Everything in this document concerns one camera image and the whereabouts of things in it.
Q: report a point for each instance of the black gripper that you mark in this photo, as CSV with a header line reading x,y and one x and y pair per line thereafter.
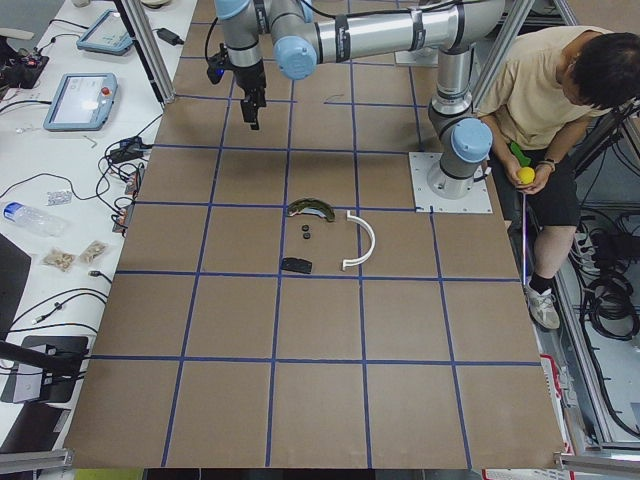
x,y
248,77

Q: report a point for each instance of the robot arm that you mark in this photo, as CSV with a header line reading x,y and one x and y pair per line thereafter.
x,y
301,44

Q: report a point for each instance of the green brake shoe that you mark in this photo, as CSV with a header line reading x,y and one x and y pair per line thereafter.
x,y
311,206

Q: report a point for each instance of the black power adapter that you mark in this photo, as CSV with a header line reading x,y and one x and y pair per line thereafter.
x,y
129,149

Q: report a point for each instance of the black brake pad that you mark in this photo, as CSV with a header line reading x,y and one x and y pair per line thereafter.
x,y
296,265

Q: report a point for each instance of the far teach pendant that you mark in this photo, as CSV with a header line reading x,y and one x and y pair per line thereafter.
x,y
107,35

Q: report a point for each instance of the teach pendant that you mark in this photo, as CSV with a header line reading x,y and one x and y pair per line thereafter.
x,y
107,35
82,102

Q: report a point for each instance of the near teach pendant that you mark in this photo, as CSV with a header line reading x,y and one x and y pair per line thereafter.
x,y
82,102

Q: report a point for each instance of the snack bag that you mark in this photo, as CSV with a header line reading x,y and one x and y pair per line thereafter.
x,y
59,259
93,251

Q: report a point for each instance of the plastic water bottle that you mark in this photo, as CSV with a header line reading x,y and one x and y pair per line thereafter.
x,y
33,220

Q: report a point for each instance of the yellow ball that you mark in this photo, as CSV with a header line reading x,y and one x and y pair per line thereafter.
x,y
526,175

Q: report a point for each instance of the person in beige shirt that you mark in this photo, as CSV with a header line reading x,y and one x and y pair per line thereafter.
x,y
552,85

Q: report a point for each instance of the aluminium frame post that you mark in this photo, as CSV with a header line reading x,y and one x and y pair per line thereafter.
x,y
140,31

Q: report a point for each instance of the white curved plastic bracket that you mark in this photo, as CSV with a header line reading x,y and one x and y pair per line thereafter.
x,y
366,226

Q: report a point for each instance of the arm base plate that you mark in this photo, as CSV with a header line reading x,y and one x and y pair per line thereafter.
x,y
426,57
435,192

